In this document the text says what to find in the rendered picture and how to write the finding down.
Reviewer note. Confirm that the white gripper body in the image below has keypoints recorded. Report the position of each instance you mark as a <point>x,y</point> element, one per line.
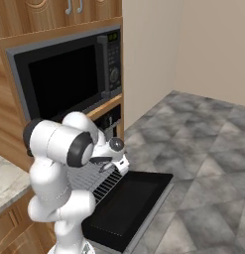
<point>122,164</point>

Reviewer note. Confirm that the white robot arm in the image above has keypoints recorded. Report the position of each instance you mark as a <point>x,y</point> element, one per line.
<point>53,185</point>

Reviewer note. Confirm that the black oven door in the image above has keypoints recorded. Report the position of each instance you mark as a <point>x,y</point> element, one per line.
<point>130,205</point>

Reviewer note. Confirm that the black microwave oven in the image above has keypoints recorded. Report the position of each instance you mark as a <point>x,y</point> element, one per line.
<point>67,76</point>

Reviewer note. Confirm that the wooden base cupboard door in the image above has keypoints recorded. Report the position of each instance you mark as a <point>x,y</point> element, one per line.
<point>26,243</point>

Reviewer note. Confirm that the tall wooden appliance cabinet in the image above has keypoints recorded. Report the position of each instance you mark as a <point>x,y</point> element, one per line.
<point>8,125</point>

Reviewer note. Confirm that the wooden drawer front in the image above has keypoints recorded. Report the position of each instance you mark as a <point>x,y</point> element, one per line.
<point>8,221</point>

